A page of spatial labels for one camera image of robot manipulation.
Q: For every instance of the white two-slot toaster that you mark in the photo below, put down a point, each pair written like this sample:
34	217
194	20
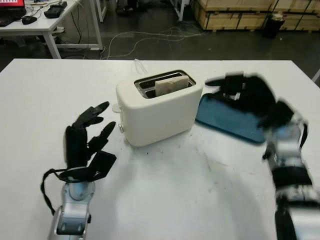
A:
160	117

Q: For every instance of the dark chair edge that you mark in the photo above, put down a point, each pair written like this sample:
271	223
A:
317	78

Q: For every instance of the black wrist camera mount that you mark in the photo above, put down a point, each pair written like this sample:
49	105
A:
280	112
101	163

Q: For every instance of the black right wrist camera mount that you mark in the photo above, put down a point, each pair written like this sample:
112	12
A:
280	112

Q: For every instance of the black trash bin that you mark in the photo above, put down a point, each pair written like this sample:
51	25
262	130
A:
273	26

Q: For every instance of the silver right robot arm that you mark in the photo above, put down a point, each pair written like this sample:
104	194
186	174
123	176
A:
290	170

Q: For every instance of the blue plastic tray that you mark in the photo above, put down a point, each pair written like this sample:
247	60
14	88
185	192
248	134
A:
225	120

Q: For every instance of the person legs dark shoes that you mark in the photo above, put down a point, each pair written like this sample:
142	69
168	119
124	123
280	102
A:
126	10

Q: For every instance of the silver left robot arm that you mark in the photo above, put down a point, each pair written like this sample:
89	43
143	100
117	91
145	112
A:
72	212

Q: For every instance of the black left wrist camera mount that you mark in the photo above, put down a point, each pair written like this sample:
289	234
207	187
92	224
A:
101	163

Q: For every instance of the plywood crate stack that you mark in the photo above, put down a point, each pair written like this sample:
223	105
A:
225	18

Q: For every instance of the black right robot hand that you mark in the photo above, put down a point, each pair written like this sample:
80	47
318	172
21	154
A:
255	95

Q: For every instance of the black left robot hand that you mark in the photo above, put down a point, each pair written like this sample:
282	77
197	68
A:
76	147

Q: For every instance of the black laptop red screen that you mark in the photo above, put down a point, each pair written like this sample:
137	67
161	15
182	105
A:
10	11

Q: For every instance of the black computer mouse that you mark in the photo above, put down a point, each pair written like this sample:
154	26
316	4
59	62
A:
29	20

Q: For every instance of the white bread slice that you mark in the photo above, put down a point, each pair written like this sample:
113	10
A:
170	86

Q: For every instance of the white toaster lever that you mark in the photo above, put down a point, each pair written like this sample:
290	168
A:
116	107

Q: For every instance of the white table leg frame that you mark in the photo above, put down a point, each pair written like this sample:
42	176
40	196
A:
178	9
101	10

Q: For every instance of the white office desk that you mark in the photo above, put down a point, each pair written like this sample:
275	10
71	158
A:
40	25

